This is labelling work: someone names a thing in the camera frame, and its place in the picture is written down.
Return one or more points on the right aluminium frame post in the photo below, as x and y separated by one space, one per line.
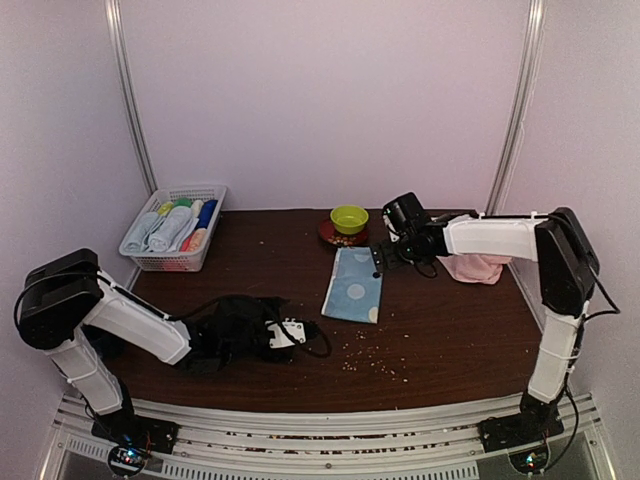
525 85

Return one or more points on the yellow rolled towel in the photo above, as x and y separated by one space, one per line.
165 208

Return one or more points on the green plastic bowl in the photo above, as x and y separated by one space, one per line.
349 219

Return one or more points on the white plastic basket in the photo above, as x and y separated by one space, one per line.
174 260

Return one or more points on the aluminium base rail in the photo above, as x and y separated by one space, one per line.
441 442

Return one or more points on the dark blue mug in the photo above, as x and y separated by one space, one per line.
107 345

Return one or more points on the green rolled towel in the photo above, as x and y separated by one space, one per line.
183 202

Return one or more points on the red floral plate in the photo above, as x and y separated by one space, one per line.
329 234

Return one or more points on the light blue rolled towel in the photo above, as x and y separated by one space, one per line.
152 233

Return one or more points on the white rolled towel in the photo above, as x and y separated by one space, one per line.
196 207

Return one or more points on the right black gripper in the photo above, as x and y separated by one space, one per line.
391 261

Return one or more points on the blue polka dot towel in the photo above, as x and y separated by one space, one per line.
355 286

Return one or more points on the dark blue rolled towel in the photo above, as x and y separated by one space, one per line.
206 214

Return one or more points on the pink towel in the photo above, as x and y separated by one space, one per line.
474 268

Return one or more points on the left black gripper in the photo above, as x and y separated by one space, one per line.
270 305

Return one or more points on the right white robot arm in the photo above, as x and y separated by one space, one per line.
568 271

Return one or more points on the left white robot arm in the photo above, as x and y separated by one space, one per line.
63 298

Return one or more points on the red rolled towel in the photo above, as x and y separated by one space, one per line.
194 241

